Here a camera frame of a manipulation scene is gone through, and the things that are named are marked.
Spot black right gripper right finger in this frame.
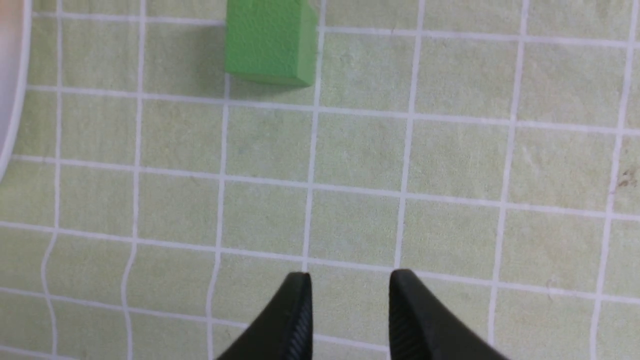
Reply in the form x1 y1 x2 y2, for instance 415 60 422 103
388 269 506 360

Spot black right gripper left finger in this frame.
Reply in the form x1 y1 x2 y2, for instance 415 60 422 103
218 272 314 360

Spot white square plate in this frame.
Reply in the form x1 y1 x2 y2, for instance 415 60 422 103
0 0 33 177

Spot green checkered tablecloth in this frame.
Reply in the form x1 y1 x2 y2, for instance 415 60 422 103
1 0 640 360

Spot green cube block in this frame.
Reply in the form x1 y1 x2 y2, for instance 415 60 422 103
224 0 318 87

